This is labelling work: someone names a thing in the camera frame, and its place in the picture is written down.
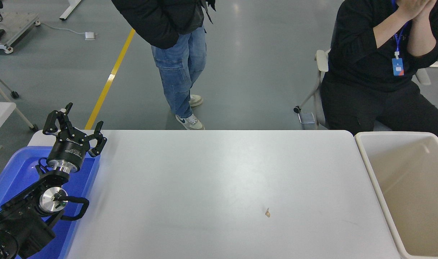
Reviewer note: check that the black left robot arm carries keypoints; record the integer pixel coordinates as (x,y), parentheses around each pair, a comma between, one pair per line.
(23,219)

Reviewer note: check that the white power adapter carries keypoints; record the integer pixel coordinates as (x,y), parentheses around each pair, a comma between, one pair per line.
(90,35)

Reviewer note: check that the grey wheeled metal platform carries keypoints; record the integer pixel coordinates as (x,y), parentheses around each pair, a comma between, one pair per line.
(17,21)

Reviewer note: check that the person's right hand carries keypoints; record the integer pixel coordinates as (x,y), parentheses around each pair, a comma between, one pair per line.
(411,8)

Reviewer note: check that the person's left hand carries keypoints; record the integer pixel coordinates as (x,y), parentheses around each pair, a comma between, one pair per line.
(429,10)

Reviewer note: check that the large pale plastic bin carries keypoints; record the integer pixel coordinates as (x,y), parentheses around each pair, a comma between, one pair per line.
(413,187)

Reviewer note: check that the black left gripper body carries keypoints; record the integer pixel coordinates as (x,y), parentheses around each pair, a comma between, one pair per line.
(66,151)

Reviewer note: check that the person's right forearm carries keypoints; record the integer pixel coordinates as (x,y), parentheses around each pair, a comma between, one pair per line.
(393,31)

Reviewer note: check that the blue plastic tray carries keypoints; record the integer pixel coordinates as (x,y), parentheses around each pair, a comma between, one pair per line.
(10,172)

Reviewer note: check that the small tan paper scrap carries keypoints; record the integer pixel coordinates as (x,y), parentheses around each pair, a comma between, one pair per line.
(267,213)

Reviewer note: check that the person's left forearm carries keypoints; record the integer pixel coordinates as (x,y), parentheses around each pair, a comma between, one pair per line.
(422,40)

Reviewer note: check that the white office chair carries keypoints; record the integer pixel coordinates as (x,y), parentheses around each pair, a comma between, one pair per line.
(321,59)

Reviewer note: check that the person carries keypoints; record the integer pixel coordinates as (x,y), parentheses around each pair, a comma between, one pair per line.
(179,64)
(355,54)

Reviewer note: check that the white metal stand leg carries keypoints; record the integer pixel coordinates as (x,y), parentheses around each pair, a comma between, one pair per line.
(71,9)

